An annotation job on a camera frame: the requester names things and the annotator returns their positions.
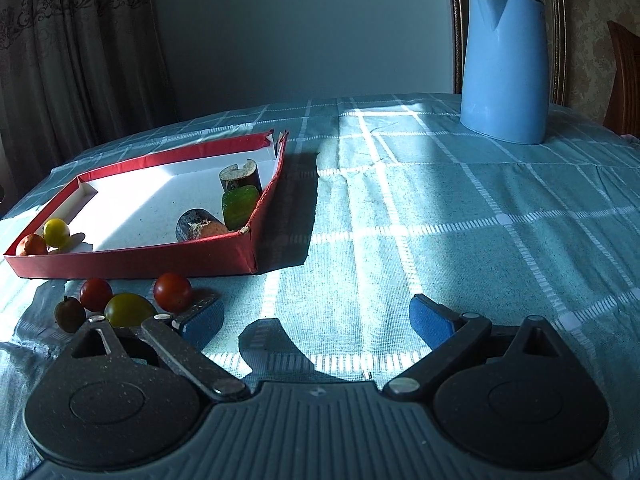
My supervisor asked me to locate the red cherry tomato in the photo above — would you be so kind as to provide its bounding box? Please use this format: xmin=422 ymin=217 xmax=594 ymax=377
xmin=153 ymin=272 xmax=192 ymax=313
xmin=79 ymin=278 xmax=113 ymax=313

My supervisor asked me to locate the large green tomato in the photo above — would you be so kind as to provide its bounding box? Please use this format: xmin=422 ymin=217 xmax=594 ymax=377
xmin=104 ymin=292 xmax=156 ymax=327

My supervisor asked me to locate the brown kiwi fruit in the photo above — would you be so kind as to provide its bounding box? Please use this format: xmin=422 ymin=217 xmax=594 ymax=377
xmin=54 ymin=296 xmax=86 ymax=334

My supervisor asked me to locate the green cucumber piece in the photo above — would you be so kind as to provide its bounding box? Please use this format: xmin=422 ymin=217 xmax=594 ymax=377
xmin=222 ymin=185 xmax=260 ymax=231

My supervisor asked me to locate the small yellow tomato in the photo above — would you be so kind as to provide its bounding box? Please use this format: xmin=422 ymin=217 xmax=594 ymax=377
xmin=42 ymin=218 xmax=70 ymax=248

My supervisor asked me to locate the orange mandarin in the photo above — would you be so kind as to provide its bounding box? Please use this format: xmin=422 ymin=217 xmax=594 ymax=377
xmin=15 ymin=233 xmax=48 ymax=256

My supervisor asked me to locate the red cardboard tray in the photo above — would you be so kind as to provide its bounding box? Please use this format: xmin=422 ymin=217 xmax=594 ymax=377
xmin=3 ymin=131 xmax=288 ymax=280

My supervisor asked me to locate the teal checkered tablecloth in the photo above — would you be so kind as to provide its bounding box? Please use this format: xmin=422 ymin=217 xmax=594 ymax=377
xmin=1 ymin=94 xmax=639 ymax=479

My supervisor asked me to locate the blue electric kettle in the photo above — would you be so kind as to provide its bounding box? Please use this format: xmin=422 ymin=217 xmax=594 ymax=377
xmin=460 ymin=0 xmax=550 ymax=145

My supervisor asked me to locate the wooden chair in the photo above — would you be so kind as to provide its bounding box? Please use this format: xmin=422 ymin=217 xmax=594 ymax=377
xmin=603 ymin=21 xmax=640 ymax=139

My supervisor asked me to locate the dark brown curtain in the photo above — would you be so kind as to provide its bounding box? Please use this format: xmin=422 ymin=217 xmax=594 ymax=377
xmin=1 ymin=0 xmax=178 ymax=211

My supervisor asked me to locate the dark wooden headboard frame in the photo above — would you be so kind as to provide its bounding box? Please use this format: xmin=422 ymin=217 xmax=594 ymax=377
xmin=450 ymin=0 xmax=639 ymax=122

